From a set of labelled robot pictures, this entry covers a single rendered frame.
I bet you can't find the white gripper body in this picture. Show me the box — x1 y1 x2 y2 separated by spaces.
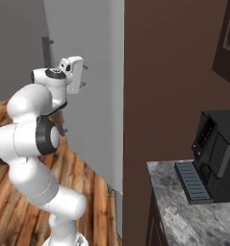
66 56 85 95

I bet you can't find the grey fridge door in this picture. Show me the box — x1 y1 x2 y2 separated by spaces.
43 0 125 195

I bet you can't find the grey fridge body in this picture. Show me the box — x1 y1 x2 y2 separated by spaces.
114 189 124 240

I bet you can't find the brown tall cabinet panel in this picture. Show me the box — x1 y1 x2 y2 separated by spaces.
122 0 230 246

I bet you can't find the black coffee machine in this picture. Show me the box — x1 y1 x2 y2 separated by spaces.
173 109 230 206

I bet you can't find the dark brown base cabinet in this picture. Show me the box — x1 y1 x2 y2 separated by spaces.
144 188 169 246

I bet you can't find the dark brown wall cupboard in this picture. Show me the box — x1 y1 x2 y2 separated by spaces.
211 0 230 88

